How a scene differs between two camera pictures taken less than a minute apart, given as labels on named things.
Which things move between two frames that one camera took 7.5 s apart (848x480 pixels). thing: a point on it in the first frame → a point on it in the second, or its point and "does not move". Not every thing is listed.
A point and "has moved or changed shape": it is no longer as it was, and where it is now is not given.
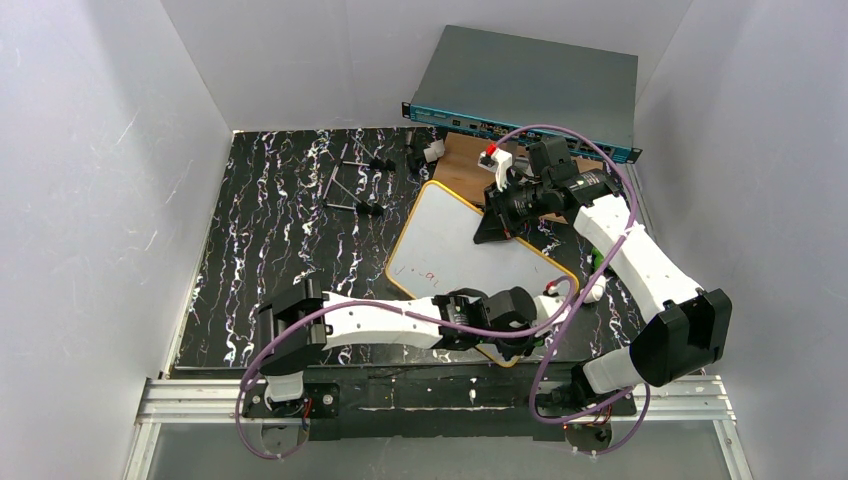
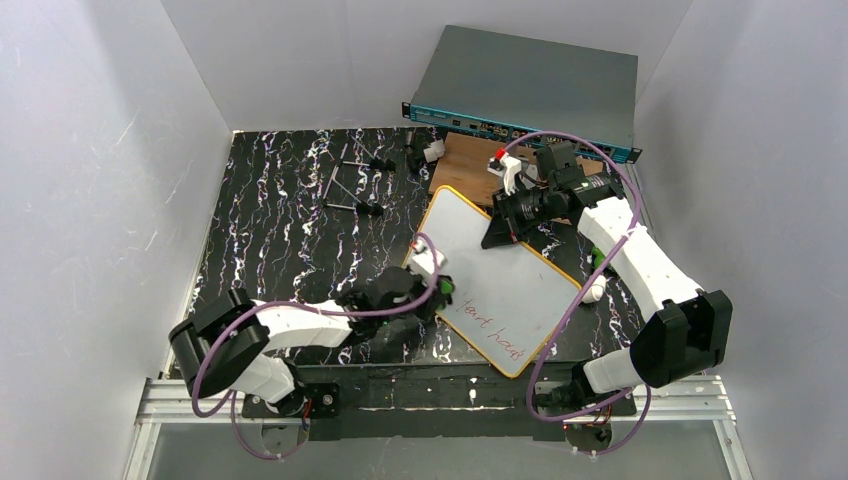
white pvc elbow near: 596,290 does not move
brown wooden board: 461,175 does not move
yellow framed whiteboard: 432,251 has moved or changed shape
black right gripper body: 501,204 does not move
